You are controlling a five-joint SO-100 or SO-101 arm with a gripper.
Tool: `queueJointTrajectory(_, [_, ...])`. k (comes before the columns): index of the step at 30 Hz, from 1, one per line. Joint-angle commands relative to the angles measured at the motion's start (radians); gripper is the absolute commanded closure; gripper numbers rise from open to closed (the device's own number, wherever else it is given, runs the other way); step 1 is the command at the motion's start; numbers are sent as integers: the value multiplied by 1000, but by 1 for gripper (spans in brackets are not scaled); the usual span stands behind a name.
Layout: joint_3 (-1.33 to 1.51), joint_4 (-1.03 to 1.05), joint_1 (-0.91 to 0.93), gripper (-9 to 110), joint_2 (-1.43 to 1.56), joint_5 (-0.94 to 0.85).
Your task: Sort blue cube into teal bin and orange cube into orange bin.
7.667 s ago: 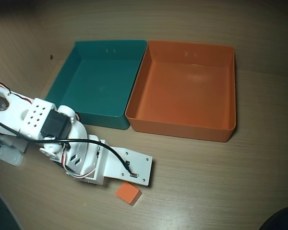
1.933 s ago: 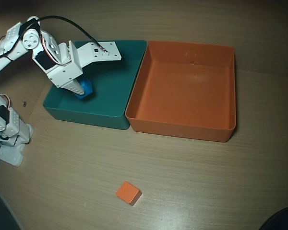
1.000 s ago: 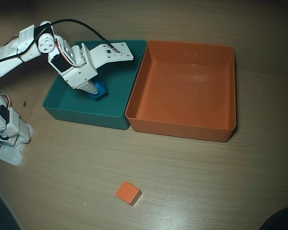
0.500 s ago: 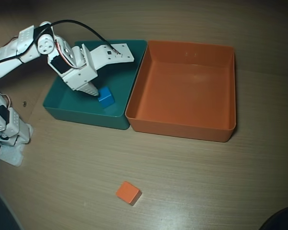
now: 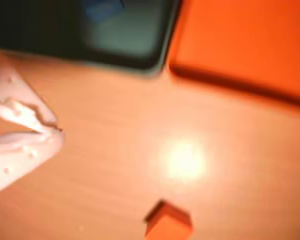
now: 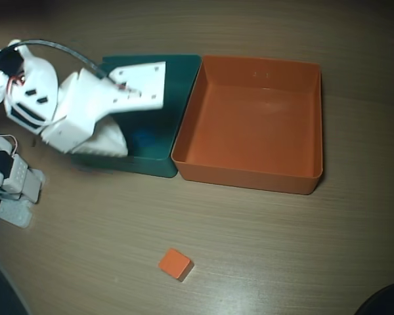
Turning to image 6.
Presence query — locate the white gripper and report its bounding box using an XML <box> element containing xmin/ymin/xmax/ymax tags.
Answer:
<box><xmin>40</xmin><ymin>68</ymin><xmax>129</xmax><ymax>158</ymax></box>

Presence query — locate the blue cube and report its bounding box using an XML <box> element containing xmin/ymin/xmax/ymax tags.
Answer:
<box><xmin>132</xmin><ymin>130</ymin><xmax>156</xmax><ymax>148</ymax></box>

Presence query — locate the orange cube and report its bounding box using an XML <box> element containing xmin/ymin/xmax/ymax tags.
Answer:
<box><xmin>158</xmin><ymin>247</ymin><xmax>195</xmax><ymax>283</ymax></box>

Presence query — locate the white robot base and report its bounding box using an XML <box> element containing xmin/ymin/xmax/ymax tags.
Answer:
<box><xmin>0</xmin><ymin>199</ymin><xmax>34</xmax><ymax>229</ymax></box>

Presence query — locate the teal plastic box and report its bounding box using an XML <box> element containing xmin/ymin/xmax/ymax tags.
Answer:
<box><xmin>70</xmin><ymin>53</ymin><xmax>202</xmax><ymax>179</ymax></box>

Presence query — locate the orange plastic box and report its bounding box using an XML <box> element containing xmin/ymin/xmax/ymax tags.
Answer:
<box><xmin>171</xmin><ymin>54</ymin><xmax>324</xmax><ymax>196</ymax></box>

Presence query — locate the black round object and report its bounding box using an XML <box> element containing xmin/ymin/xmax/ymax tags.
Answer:
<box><xmin>357</xmin><ymin>281</ymin><xmax>394</xmax><ymax>315</ymax></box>

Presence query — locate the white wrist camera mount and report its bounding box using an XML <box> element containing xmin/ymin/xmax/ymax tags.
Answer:
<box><xmin>95</xmin><ymin>60</ymin><xmax>168</xmax><ymax>123</ymax></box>

